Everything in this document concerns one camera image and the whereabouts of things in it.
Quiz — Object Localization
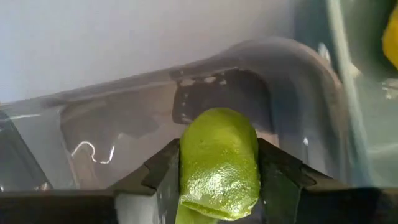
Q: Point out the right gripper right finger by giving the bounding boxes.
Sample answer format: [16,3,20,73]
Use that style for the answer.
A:
[248,138,398,224]

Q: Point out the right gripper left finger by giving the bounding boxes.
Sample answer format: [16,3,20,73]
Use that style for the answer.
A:
[0,138,182,224]

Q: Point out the green lime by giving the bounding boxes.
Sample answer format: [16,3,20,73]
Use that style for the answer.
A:
[174,107,261,224]

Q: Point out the yellow lemon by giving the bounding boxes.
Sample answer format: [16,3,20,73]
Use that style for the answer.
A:
[381,6,398,70]

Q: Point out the clear tray with fruit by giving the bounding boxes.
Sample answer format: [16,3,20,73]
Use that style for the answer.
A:
[0,35,352,192]

